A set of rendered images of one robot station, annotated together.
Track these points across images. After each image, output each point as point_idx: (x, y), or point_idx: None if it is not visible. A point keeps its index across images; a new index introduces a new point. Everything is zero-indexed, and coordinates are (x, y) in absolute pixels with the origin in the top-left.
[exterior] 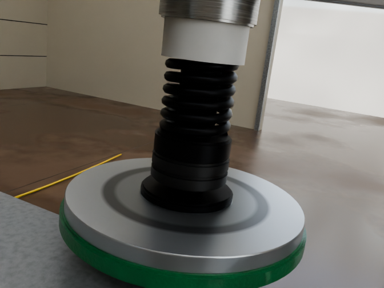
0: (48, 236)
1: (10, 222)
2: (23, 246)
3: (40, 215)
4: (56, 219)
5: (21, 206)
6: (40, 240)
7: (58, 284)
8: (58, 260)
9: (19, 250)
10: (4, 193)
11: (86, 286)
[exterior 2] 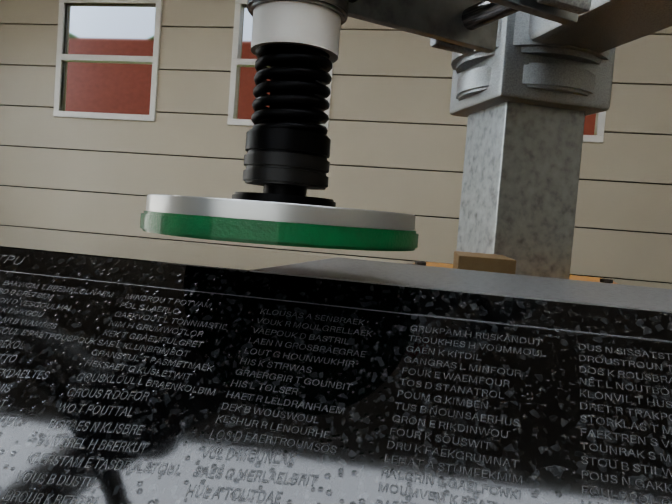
0: (419, 282)
1: (475, 287)
2: (425, 280)
3: (463, 289)
4: (439, 287)
5: (502, 293)
6: (419, 281)
7: (361, 272)
8: (381, 276)
9: (422, 279)
10: (557, 300)
11: (340, 271)
